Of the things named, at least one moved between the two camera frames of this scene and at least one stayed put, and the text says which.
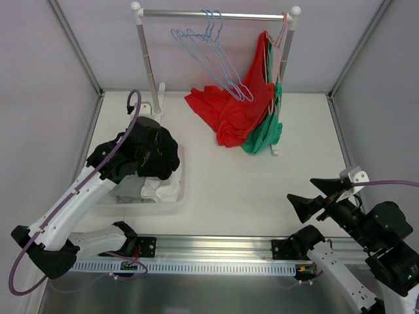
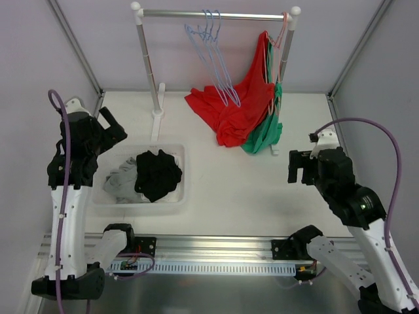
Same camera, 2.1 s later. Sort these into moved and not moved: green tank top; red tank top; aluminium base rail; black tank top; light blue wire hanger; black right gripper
Moved: black right gripper; light blue wire hanger; black tank top
Not moved: red tank top; green tank top; aluminium base rail
